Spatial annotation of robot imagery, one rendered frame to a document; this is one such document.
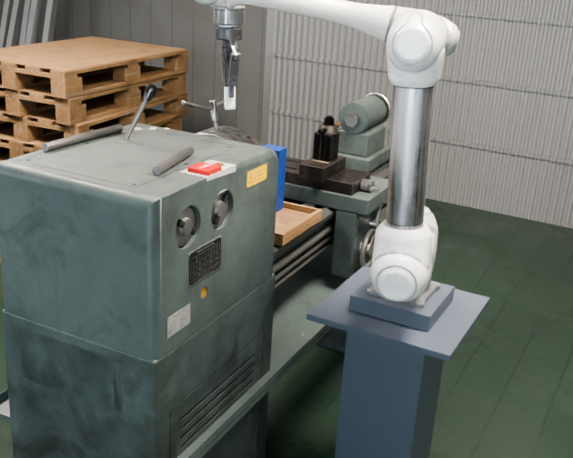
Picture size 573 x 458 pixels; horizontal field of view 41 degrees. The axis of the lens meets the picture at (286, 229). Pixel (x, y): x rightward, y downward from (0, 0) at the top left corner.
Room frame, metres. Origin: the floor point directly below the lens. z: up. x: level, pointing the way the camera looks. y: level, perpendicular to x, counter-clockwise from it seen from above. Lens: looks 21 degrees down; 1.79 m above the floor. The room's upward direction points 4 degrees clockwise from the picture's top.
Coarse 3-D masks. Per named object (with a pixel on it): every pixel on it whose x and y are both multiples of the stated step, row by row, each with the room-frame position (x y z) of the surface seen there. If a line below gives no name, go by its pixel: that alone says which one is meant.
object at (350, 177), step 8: (288, 160) 2.93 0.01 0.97; (296, 160) 2.93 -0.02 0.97; (304, 160) 2.94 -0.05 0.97; (288, 168) 2.81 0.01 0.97; (296, 168) 2.82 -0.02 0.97; (288, 176) 2.78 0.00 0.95; (296, 176) 2.76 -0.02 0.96; (336, 176) 2.75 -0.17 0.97; (344, 176) 2.75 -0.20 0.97; (352, 176) 2.76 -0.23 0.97; (360, 176) 2.77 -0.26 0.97; (368, 176) 2.81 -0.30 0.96; (304, 184) 2.75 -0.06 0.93; (312, 184) 2.73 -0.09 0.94; (320, 184) 2.72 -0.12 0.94; (328, 184) 2.70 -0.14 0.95; (336, 184) 2.69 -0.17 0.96; (344, 184) 2.68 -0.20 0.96; (352, 184) 2.66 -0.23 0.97; (336, 192) 2.69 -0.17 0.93; (344, 192) 2.68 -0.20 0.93; (352, 192) 2.67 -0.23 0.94
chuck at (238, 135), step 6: (222, 126) 2.31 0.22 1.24; (228, 126) 2.31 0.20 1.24; (198, 132) 2.27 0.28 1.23; (222, 132) 2.24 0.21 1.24; (228, 132) 2.26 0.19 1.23; (234, 132) 2.27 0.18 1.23; (240, 132) 2.28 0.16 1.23; (234, 138) 2.22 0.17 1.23; (240, 138) 2.24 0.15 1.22; (246, 138) 2.26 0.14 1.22
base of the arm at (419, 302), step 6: (432, 282) 2.18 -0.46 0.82; (372, 288) 2.11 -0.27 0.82; (426, 288) 2.09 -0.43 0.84; (432, 288) 2.14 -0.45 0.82; (438, 288) 2.17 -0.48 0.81; (372, 294) 2.10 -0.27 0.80; (378, 294) 2.09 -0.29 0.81; (420, 294) 2.08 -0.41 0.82; (426, 294) 2.09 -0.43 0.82; (432, 294) 2.13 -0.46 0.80; (414, 300) 2.05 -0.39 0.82; (420, 300) 2.05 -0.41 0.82; (426, 300) 2.07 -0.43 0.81; (414, 306) 2.04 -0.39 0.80; (420, 306) 2.03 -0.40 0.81
